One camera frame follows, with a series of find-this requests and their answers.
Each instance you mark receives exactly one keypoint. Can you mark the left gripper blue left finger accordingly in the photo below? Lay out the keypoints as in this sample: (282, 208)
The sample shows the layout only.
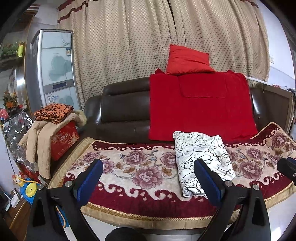
(44, 222)

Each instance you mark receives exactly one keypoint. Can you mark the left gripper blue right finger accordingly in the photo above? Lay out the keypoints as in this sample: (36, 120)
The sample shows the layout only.
(241, 212)

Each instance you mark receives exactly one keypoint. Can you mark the white black patterned coat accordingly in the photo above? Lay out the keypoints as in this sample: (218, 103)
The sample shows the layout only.
(192, 146)

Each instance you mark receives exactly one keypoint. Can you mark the yellow blue toy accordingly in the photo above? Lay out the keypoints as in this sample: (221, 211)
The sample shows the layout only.
(28, 189)

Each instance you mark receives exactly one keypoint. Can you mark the beige jacket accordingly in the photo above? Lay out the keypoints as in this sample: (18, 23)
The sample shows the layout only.
(37, 141)

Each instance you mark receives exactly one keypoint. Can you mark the red gift box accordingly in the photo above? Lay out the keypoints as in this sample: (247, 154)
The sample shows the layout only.
(63, 140)

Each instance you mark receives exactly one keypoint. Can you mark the floral red beige blanket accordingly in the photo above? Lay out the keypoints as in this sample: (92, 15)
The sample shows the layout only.
(140, 185)

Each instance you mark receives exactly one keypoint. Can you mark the red blanket on sofa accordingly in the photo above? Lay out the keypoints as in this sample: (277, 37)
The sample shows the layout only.
(217, 103)

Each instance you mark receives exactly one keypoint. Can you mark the orange black patterned cloth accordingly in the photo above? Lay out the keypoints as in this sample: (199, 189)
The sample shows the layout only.
(55, 113)

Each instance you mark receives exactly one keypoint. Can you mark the dark brown leather sofa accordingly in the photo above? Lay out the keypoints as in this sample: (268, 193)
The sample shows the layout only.
(120, 114)

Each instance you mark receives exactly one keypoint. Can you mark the small red pillow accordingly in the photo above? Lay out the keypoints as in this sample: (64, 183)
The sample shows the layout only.
(183, 60)

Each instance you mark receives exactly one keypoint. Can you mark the beige dotted curtain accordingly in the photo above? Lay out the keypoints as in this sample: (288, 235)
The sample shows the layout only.
(121, 40)

